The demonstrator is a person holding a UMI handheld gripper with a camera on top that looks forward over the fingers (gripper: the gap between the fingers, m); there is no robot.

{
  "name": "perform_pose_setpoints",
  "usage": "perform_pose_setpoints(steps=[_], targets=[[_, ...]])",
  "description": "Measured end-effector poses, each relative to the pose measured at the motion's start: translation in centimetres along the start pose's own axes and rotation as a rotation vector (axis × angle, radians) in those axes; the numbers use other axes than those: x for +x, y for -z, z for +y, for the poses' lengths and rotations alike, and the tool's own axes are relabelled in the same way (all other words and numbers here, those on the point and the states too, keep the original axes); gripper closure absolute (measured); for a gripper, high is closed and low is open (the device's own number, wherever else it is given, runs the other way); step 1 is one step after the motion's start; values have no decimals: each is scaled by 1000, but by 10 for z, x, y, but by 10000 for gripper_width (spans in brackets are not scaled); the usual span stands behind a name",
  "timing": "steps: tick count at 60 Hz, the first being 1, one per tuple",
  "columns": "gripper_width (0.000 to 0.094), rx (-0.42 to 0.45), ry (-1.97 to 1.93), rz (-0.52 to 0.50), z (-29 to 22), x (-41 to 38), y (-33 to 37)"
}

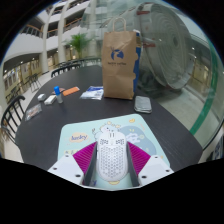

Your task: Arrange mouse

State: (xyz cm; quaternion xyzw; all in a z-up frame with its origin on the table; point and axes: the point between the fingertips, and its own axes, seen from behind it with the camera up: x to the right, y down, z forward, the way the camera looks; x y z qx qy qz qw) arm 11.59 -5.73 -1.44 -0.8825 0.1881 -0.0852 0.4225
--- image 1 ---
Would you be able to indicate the orange flat packet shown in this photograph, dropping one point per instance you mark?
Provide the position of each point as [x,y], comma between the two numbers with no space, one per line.
[71,91]

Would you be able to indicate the white perforated computer mouse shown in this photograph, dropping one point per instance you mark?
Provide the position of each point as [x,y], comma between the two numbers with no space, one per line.
[111,156]

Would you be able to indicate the brown flat packet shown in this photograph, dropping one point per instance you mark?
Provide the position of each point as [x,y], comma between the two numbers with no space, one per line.
[62,90]

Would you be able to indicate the small white box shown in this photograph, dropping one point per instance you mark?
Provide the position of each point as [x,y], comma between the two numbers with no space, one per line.
[41,97]

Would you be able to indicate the green potted palm plant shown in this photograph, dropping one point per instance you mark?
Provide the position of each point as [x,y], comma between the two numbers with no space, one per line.
[78,41]

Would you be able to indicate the white and blue pouch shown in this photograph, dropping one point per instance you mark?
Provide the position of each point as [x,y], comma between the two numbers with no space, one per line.
[92,93]

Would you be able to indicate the large white cylindrical model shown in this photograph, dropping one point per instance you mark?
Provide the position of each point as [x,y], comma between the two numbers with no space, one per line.
[166,43]

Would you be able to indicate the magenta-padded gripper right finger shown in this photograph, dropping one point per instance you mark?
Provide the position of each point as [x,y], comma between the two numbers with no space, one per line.
[138,158]

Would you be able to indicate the brown paper carrier bag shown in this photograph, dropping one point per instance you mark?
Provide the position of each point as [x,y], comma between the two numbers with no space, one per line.
[118,70]

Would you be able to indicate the black chairs beyond table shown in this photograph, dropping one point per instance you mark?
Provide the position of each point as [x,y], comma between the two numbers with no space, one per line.
[65,69]

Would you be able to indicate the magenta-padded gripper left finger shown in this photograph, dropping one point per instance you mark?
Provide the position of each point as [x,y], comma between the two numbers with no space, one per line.
[85,156]

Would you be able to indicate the small blue-capped bottle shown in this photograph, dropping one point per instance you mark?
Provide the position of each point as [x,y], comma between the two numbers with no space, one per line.
[58,95]

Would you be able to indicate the flat white box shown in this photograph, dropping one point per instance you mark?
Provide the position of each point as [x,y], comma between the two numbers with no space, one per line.
[50,100]

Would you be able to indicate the clear plastic snack packet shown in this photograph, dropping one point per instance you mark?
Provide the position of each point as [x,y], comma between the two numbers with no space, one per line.
[33,112]

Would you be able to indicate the distant black chairs group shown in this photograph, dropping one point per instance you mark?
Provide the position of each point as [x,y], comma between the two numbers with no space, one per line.
[33,81]

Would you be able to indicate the black spindle-back chair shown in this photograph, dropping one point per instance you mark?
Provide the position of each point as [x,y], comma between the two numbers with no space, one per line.
[10,121]

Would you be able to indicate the pale green printed mouse pad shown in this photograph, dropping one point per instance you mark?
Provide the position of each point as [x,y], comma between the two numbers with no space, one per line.
[80,136]

